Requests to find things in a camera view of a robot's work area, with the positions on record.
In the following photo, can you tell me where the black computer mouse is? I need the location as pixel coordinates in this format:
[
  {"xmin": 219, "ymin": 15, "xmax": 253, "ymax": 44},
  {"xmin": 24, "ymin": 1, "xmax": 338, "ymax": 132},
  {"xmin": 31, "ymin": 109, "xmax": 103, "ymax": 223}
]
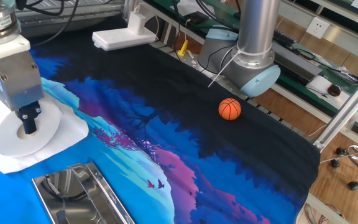
[{"xmin": 327, "ymin": 83, "xmax": 342, "ymax": 97}]

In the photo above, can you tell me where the white wall socket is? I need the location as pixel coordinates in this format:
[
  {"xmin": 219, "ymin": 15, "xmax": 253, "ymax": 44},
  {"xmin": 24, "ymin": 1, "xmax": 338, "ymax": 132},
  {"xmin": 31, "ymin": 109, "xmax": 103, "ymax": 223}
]
[{"xmin": 305, "ymin": 16, "xmax": 331, "ymax": 40}]

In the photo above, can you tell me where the grey metal box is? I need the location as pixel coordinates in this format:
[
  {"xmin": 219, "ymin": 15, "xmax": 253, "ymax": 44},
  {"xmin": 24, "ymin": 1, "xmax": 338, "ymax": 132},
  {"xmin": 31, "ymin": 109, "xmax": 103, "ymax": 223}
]
[{"xmin": 273, "ymin": 42, "xmax": 323, "ymax": 82}]

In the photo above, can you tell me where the white power strip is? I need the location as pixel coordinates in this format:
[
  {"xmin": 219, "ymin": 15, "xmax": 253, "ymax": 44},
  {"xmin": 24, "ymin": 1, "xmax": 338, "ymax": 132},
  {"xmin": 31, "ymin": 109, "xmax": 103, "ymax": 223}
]
[{"xmin": 91, "ymin": 27, "xmax": 157, "ymax": 52}]

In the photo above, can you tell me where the small black device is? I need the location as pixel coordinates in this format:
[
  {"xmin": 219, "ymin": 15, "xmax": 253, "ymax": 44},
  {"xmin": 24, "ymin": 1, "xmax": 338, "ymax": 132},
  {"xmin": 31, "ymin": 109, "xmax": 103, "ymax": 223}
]
[{"xmin": 183, "ymin": 11, "xmax": 210, "ymax": 25}]

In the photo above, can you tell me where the shiny metal tray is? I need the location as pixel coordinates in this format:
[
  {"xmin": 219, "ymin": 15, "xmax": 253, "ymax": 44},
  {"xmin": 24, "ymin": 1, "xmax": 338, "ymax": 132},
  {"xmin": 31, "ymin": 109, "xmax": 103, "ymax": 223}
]
[{"xmin": 31, "ymin": 161, "xmax": 136, "ymax": 224}]

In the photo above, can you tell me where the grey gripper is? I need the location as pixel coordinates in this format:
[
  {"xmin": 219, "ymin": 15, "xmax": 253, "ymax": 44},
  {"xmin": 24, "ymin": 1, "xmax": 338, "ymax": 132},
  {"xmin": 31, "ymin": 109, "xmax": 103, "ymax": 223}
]
[{"xmin": 0, "ymin": 50, "xmax": 45, "ymax": 135}]

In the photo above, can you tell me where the blue mountain landscape cloth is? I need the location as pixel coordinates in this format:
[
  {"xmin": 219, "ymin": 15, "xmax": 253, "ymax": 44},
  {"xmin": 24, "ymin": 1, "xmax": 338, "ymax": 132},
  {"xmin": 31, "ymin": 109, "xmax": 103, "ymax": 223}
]
[{"xmin": 0, "ymin": 30, "xmax": 321, "ymax": 224}]

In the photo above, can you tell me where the white charger plug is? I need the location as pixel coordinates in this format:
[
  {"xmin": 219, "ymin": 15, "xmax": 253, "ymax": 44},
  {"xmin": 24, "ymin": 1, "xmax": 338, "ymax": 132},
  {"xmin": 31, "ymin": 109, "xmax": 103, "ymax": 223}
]
[{"xmin": 126, "ymin": 2, "xmax": 152, "ymax": 35}]

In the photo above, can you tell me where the white toilet paper roll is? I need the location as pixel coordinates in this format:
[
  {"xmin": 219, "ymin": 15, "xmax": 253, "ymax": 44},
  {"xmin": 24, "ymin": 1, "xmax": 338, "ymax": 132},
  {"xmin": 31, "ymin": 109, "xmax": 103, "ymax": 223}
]
[{"xmin": 0, "ymin": 82, "xmax": 90, "ymax": 174}]

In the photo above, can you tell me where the black perforated strip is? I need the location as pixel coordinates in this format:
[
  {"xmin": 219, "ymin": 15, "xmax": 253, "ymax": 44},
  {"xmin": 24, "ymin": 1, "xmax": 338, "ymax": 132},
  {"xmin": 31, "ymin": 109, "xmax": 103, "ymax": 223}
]
[{"xmin": 273, "ymin": 29, "xmax": 298, "ymax": 47}]

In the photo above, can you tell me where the aluminium frame post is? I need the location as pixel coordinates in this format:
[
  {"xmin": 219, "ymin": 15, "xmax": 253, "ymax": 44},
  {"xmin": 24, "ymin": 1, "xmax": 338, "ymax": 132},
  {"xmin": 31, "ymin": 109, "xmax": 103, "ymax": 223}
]
[{"xmin": 314, "ymin": 63, "xmax": 358, "ymax": 152}]

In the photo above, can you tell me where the small orange basketball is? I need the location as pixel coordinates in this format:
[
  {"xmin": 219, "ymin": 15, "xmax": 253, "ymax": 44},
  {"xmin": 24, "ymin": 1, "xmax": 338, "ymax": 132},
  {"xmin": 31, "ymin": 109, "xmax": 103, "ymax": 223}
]
[{"xmin": 218, "ymin": 98, "xmax": 242, "ymax": 121}]

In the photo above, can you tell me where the white cable tie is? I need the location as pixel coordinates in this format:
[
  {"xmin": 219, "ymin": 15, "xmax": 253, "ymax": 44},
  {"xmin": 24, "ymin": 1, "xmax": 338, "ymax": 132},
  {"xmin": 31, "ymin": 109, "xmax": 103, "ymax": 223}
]
[{"xmin": 208, "ymin": 46, "xmax": 245, "ymax": 88}]

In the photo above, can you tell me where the black cable bundle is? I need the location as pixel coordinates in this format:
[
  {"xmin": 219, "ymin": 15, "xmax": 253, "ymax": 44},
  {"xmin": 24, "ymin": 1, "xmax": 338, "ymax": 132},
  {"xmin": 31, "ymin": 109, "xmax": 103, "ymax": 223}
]
[{"xmin": 16, "ymin": 0, "xmax": 74, "ymax": 17}]

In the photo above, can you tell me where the grey wire bundle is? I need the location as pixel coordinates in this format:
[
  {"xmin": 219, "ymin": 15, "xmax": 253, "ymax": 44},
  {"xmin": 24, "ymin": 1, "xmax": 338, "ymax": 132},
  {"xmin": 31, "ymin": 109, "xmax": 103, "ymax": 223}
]
[{"xmin": 303, "ymin": 202, "xmax": 347, "ymax": 224}]

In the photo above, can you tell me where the yellow connector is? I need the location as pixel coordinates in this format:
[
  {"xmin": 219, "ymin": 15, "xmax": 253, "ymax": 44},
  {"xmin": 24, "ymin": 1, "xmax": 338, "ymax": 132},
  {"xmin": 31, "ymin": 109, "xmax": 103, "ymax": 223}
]
[{"xmin": 177, "ymin": 39, "xmax": 189, "ymax": 57}]

